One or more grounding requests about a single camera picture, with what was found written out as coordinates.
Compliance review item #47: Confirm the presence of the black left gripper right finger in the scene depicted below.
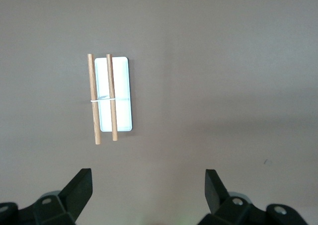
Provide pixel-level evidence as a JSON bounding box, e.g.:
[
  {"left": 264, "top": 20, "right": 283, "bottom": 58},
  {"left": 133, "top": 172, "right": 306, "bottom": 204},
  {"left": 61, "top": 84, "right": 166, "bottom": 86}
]
[{"left": 198, "top": 169, "right": 309, "bottom": 225}]

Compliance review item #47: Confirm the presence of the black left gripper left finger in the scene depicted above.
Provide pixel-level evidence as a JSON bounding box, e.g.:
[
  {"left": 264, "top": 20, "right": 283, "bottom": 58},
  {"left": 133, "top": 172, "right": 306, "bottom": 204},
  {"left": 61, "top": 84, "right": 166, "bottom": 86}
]
[{"left": 0, "top": 168, "right": 93, "bottom": 225}]

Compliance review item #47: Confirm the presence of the wooden towel rack rod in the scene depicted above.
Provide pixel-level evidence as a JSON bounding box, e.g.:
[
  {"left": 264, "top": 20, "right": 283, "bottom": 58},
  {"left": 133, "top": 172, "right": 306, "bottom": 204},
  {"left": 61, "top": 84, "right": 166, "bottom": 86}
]
[
  {"left": 87, "top": 53, "right": 102, "bottom": 145},
  {"left": 106, "top": 53, "right": 118, "bottom": 142}
]

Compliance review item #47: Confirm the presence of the white towel rack base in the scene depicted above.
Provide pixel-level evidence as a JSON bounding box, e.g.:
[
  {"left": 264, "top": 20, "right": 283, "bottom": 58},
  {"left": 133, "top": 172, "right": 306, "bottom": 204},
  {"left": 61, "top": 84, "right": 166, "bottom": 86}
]
[{"left": 90, "top": 57, "right": 134, "bottom": 133}]

